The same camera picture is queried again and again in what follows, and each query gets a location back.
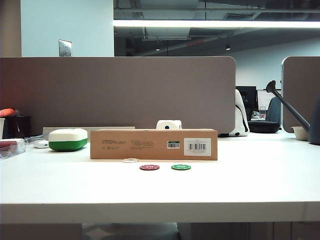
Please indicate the white poker chip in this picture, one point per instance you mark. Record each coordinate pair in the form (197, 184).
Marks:
(130, 160)

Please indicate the long brown cardboard box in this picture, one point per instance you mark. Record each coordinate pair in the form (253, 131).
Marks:
(150, 143)

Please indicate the red poker chip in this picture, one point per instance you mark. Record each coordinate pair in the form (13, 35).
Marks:
(149, 167)

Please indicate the green poker chip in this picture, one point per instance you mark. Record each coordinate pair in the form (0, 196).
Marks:
(181, 167)

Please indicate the clear plastic chip tray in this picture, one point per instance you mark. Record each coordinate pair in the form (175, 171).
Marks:
(12, 150)

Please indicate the white dice with coloured dots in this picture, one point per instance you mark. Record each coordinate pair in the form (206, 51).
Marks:
(168, 124)

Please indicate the brown desk partition panel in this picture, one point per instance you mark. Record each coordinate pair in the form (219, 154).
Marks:
(300, 82)
(117, 90)

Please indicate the black computer monitor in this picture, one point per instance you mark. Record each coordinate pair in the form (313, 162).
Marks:
(250, 97)

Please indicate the large white green mahjong tile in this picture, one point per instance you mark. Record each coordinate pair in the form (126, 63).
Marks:
(68, 138)

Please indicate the black round cushion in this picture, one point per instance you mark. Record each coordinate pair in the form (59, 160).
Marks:
(263, 126)

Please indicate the ceiling light strip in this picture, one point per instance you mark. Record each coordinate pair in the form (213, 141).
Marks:
(200, 23)

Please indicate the lit computer monitor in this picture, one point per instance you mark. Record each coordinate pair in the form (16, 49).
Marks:
(263, 98)

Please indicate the dark office chair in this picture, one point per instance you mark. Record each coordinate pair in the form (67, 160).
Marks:
(273, 110)

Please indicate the small white angled object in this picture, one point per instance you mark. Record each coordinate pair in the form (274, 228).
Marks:
(41, 143)

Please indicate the black bag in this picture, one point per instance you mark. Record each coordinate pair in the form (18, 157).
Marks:
(18, 126)

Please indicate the small white bowl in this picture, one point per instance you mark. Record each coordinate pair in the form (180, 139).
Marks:
(301, 132)

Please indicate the orange cloth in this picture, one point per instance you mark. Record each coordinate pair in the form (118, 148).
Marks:
(7, 111)

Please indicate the dark grey watering can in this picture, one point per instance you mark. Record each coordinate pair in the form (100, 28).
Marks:
(313, 125)

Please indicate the metal wall switch plate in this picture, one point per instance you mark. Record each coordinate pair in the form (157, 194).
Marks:
(65, 48)

